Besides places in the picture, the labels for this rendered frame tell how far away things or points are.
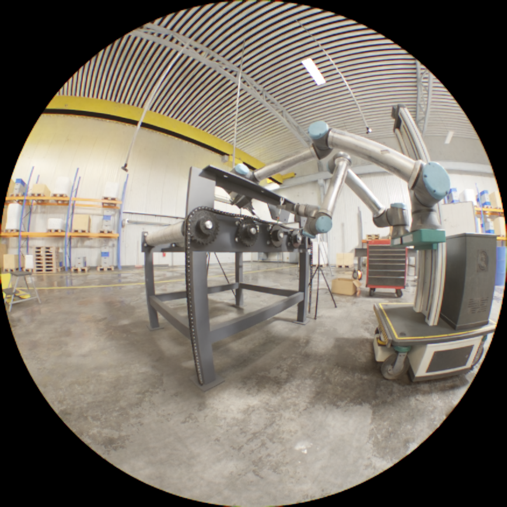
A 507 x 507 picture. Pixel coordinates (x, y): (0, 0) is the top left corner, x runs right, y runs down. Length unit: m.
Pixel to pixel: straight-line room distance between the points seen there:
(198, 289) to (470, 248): 1.43
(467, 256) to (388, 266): 2.07
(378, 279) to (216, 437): 2.88
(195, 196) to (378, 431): 1.36
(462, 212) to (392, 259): 2.97
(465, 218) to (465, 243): 4.14
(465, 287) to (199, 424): 1.44
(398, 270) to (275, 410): 2.66
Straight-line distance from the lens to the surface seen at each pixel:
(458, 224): 5.23
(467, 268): 1.15
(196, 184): 0.85
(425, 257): 1.38
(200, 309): 0.81
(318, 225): 0.92
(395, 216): 1.42
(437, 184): 0.82
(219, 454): 0.80
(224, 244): 0.89
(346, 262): 9.03
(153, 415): 0.96
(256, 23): 7.84
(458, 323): 1.21
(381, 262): 3.01
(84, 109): 8.27
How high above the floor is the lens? 0.74
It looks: level
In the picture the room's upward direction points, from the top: straight up
